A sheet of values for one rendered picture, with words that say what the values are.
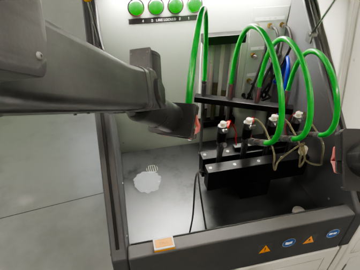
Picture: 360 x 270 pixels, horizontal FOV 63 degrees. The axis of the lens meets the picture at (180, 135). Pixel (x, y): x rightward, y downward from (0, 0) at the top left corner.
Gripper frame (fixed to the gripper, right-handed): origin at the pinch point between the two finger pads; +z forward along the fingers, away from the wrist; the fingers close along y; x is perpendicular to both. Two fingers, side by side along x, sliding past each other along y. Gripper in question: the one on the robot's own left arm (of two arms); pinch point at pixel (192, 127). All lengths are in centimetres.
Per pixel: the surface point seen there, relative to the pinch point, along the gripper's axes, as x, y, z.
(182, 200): 20.6, 15.8, 31.6
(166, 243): 28.2, 4.8, 6.6
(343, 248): 25, -32, 51
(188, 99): -4.7, -1.5, -6.2
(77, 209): 53, 124, 87
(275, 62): -17.9, -14.1, 7.3
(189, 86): -7.3, -1.6, -6.9
